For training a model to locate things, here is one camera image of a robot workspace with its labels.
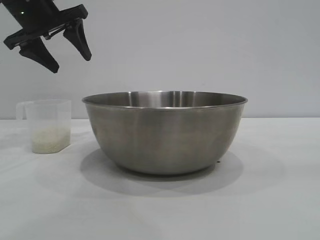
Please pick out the white rice grains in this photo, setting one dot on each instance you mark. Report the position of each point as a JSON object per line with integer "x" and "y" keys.
{"x": 50, "y": 140}

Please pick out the stainless steel mixing bowl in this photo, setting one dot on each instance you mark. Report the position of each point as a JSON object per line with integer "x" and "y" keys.
{"x": 165, "y": 135}

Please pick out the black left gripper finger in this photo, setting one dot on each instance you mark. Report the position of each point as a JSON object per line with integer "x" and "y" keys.
{"x": 40, "y": 55}
{"x": 78, "y": 37}

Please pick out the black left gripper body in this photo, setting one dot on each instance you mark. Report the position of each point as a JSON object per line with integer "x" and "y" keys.
{"x": 37, "y": 20}

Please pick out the translucent plastic measuring cup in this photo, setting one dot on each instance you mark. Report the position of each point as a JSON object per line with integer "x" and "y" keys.
{"x": 47, "y": 115}

